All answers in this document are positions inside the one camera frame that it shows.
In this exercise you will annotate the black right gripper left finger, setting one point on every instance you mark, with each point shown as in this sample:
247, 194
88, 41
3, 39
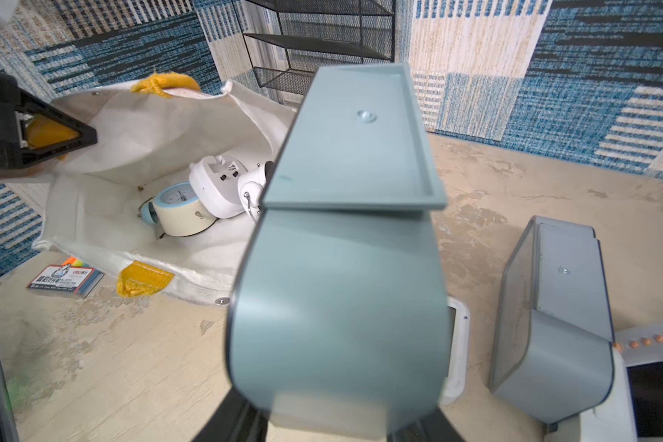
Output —
235, 420

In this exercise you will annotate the white twin bell alarm clock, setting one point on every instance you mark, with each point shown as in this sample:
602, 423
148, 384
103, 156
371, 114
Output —
227, 189

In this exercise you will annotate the round blue cream alarm clock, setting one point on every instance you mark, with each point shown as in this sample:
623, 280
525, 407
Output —
178, 210

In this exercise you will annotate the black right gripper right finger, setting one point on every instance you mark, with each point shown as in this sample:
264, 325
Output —
434, 427

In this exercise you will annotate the white digital timer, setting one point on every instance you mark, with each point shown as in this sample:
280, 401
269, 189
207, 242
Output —
459, 352

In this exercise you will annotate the white canvas bag yellow handles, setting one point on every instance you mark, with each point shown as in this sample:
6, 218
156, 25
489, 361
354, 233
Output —
145, 144

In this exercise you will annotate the white digital clock orange trim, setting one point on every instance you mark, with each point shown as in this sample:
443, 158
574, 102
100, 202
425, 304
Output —
633, 411

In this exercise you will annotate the black wire mesh shelf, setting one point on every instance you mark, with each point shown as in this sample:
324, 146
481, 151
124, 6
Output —
288, 41

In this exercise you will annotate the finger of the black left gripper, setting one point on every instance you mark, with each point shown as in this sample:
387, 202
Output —
33, 131

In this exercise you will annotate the grey square device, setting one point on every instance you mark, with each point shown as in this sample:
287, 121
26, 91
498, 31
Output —
552, 355

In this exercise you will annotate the highlighter marker pack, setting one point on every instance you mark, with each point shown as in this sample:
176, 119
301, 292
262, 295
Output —
71, 279

